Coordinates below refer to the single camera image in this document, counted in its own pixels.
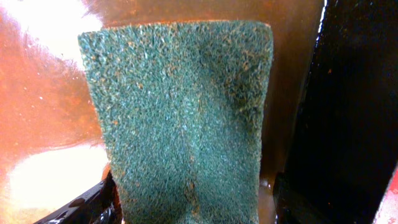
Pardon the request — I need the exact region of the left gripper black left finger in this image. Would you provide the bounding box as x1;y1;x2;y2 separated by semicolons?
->
35;173;123;224

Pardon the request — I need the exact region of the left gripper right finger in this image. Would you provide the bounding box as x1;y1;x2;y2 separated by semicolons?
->
272;172;330;224

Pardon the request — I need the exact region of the green yellow sponge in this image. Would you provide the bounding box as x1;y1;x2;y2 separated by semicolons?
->
78;21;274;223

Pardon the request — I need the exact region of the red plastic tray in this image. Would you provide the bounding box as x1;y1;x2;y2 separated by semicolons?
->
373;167;398;224

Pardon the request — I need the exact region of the black water basin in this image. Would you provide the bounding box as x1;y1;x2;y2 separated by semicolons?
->
1;1;397;223

